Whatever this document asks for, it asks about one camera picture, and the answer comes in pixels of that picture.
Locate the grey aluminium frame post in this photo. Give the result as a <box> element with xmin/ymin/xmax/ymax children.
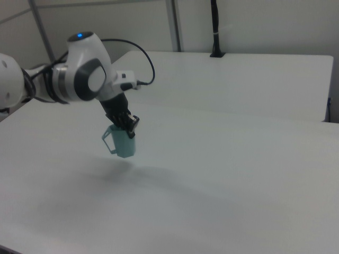
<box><xmin>28</xmin><ymin>0</ymin><xmax>57</xmax><ymax>64</ymax></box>
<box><xmin>166</xmin><ymin>0</ymin><xmax>184</xmax><ymax>52</ymax></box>

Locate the light blue plastic cup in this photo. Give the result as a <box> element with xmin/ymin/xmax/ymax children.
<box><xmin>101</xmin><ymin>124</ymin><xmax>138</xmax><ymax>159</ymax></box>

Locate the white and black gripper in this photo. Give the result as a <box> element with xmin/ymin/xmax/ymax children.
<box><xmin>99</xmin><ymin>69</ymin><xmax>141</xmax><ymax>139</ymax></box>

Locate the black cable bundle on arm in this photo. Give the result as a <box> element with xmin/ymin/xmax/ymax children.
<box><xmin>21</xmin><ymin>50</ymin><xmax>72</xmax><ymax>105</ymax></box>

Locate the thin black cable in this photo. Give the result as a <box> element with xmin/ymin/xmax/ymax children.
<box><xmin>100</xmin><ymin>39</ymin><xmax>156</xmax><ymax>86</ymax></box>

